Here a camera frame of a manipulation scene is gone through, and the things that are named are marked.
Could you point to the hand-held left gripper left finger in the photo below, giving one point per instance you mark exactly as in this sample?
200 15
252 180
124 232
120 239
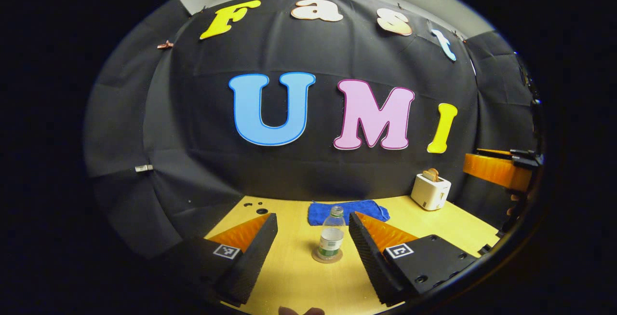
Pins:
250 262

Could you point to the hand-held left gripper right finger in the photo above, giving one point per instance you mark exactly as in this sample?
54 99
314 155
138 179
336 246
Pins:
371 262

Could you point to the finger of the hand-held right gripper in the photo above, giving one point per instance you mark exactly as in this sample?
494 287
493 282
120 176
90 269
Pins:
491 169
494 151

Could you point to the round brown coaster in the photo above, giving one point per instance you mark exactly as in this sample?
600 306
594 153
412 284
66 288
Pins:
328 259

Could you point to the clear plastic water bottle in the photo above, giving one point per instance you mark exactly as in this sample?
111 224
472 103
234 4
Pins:
331 238

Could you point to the toast bread slice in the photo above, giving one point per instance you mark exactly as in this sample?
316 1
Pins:
431 175

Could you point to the white toaster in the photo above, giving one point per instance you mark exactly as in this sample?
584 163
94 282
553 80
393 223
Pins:
430 193

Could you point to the blue towel cloth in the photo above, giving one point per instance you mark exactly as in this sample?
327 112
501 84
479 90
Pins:
320 211

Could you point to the black backdrop cloth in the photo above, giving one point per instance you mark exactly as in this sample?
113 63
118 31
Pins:
193 136

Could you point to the silver metal clip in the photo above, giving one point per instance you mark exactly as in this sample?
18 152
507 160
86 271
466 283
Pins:
143 168

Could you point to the orange spring clamp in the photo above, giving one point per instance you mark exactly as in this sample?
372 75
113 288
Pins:
165 45

